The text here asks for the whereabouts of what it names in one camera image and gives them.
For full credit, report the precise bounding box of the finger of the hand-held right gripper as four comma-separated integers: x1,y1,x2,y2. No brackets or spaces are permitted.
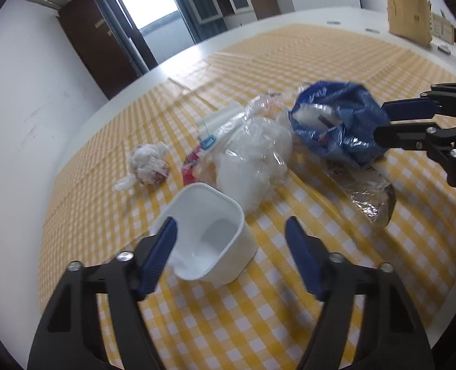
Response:
373,122,456,190
381,82,456,122

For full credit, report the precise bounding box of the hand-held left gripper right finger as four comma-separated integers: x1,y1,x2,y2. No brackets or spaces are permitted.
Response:
285,216,436,370

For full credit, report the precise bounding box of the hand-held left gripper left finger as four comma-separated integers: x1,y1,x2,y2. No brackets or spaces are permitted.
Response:
28,216,179,370

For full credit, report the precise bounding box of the white plastic cup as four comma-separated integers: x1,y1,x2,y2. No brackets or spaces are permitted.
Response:
150,182,259,286

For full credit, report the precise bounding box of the blue plastic bag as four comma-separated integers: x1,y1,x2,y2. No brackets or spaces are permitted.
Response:
288,80,391,168

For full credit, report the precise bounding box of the clear zip bag red print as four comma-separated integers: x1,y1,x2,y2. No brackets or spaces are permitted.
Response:
181,92,286,187

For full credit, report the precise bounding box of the clear brown food wrapper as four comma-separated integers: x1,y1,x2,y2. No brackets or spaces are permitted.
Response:
320,154,397,234

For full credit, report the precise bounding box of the printed crumpled paper ball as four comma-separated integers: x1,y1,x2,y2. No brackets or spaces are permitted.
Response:
114,143,171,191

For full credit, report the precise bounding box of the small cardboard box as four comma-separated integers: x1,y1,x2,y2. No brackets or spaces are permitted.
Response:
430,11,456,45

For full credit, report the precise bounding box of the yellow checkered tablecloth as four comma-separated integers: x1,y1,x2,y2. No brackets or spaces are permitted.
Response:
37,23,456,370

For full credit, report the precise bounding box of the brown paper package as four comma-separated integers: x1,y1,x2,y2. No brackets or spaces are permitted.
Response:
382,0,434,47

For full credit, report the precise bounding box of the dark brown door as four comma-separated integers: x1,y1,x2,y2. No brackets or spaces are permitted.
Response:
56,0,144,101

